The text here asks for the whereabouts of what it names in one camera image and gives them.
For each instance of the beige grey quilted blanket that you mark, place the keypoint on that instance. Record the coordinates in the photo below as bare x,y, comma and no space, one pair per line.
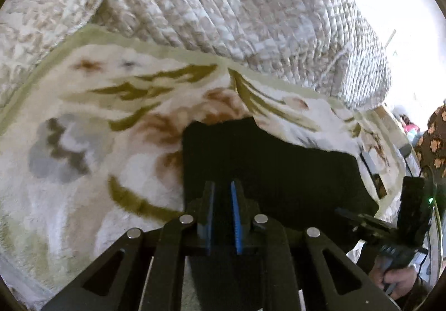
226,1

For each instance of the person's leopard print clothing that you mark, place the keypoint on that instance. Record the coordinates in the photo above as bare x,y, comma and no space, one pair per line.
433,143

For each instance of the black pants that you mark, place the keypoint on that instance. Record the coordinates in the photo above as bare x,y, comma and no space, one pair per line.
278,175

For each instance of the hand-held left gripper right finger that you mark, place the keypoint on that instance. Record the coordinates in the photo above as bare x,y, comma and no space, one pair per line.
237,217

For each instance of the cream floral fleece blanket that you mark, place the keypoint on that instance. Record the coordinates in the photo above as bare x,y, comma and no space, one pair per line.
87,157

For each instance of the person's right hand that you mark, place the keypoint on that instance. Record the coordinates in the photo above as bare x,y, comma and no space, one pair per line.
400,278

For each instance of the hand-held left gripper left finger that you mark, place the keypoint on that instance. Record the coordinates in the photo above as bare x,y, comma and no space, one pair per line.
209,217

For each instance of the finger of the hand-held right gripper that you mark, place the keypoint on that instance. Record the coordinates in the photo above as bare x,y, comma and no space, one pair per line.
369,222

